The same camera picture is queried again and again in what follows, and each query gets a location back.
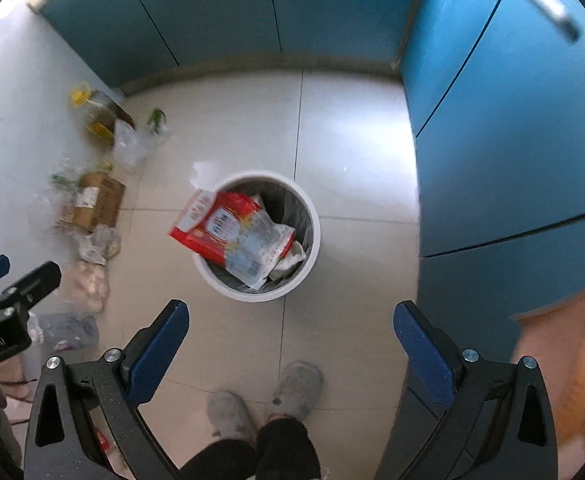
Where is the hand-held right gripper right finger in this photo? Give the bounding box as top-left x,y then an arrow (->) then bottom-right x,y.
375,301 -> 559,480

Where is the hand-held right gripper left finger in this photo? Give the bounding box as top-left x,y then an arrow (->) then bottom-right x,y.
24,300 -> 190,480

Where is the white round trash bin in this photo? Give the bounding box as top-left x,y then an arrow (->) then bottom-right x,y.
192,170 -> 321,303

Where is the red and white snack bag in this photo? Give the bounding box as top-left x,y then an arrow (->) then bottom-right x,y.
168,188 -> 295,291

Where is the pinkish bag of produce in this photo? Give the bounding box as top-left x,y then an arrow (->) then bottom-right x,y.
65,262 -> 109,313

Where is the clear purple plastic bag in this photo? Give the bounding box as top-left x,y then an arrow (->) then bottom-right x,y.
35,312 -> 100,353

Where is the small crumpled plastic bag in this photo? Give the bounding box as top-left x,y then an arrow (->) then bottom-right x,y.
80,225 -> 122,266

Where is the clear plastic bag with vegetables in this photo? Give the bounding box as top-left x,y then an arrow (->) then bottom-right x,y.
30,157 -> 86,231

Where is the grey fuzzy slipper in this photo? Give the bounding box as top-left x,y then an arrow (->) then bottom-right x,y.
207,391 -> 256,443
267,361 -> 324,423

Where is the cardboard box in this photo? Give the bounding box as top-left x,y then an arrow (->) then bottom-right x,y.
70,172 -> 126,231

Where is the person's left leg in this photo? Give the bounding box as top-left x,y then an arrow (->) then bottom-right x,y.
180,437 -> 258,480

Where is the person's leg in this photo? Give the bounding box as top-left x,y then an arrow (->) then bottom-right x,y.
180,437 -> 258,480
256,416 -> 321,480

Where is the person's right leg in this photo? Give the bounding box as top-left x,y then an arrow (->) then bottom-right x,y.
256,416 -> 321,480

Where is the crumpled white paper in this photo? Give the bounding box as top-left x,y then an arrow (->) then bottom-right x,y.
270,240 -> 307,281

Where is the clear plastic bag with greens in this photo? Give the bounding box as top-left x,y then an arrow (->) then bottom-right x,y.
112,109 -> 170,173

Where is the oil bottle with yellow cap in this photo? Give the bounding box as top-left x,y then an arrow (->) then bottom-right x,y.
71,81 -> 136,143

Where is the grey bin liner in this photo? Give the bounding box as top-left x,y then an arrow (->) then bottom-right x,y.
207,187 -> 315,291

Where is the blue tall cabinet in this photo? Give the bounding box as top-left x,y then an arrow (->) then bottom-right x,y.
399,0 -> 585,361

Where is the blue cabinet row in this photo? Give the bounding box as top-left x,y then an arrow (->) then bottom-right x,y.
40,0 -> 433,96

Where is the silver cabinet handle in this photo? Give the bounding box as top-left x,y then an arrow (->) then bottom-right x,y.
509,0 -> 583,43

